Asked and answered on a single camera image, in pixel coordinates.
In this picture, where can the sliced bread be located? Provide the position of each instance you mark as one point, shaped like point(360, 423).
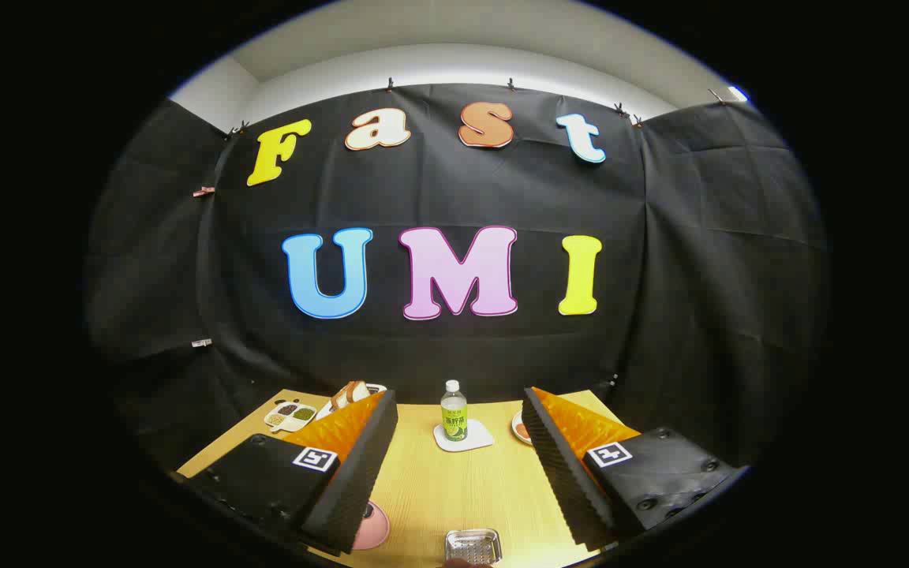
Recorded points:
point(350, 392)

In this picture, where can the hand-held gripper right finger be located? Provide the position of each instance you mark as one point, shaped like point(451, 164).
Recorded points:
point(565, 465)

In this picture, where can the white plate with food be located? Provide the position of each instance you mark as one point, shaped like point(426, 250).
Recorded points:
point(521, 430)

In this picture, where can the black backdrop cloth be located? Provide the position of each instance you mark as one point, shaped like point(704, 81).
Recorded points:
point(423, 189)

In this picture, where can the white serving board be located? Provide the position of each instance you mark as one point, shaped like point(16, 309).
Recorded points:
point(375, 387)

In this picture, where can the green label drink bottle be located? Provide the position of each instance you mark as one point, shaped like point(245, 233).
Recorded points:
point(454, 426)

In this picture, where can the white divided dish with beans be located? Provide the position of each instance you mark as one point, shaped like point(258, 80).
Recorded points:
point(289, 412)

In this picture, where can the pink plate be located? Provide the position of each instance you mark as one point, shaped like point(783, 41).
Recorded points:
point(375, 528)

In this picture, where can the pink clip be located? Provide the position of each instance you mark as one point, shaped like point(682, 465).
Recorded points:
point(203, 192)

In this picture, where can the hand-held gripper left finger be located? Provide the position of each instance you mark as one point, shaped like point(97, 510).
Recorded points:
point(356, 473)

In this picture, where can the white coaster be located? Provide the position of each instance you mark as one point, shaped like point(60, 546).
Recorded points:
point(480, 435)

